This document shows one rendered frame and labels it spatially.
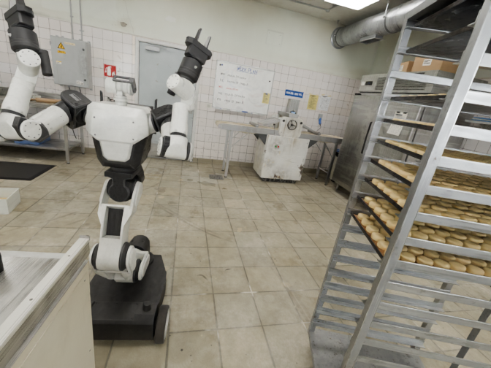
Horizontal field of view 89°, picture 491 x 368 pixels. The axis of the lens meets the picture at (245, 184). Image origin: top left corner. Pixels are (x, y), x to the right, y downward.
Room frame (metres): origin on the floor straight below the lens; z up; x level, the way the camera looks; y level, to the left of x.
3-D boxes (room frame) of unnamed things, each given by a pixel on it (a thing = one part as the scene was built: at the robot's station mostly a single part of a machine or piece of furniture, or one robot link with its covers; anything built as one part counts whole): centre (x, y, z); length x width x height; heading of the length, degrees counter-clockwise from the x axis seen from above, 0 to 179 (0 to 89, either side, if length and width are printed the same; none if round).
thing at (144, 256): (1.32, 0.66, 0.28); 0.21 x 0.20 x 0.13; 9
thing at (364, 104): (4.08, -2.19, 1.02); 1.40 x 0.90 x 2.05; 15
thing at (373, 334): (1.13, -0.84, 0.24); 0.64 x 0.03 x 0.03; 87
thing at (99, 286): (1.29, 0.65, 0.19); 0.64 x 0.52 x 0.33; 9
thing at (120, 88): (1.20, 0.64, 1.36); 0.10 x 0.07 x 0.09; 99
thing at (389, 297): (1.13, -0.84, 0.51); 0.64 x 0.03 x 0.03; 87
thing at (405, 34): (1.17, -0.54, 0.97); 0.03 x 0.03 x 1.70; 87
